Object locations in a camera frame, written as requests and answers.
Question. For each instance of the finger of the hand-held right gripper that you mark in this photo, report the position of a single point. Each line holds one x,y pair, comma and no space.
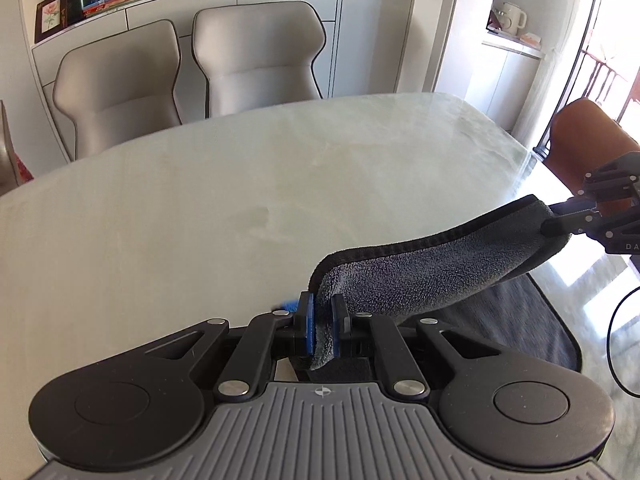
570,224
575,203

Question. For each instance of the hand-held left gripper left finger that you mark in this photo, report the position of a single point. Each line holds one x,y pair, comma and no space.
308,321

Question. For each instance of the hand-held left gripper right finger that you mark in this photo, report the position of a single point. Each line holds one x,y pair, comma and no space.
337,322

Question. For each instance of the grey towel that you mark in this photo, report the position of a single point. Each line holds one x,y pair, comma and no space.
430,265

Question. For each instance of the brown leather chair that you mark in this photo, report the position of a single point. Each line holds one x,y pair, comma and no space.
585,135

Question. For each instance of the balcony railing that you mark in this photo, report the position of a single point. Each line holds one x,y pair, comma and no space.
607,77

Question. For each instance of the white side cabinet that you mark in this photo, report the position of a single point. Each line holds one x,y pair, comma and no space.
505,77

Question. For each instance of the white electric kettle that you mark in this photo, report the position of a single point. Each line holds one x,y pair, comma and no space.
510,18

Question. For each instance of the beige dining chair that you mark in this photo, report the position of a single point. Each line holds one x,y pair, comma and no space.
120,92
260,57
11,152

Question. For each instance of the stack of colourful books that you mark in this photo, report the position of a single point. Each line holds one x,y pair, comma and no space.
117,0

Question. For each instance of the flower picture frame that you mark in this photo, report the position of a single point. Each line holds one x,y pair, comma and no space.
50,16

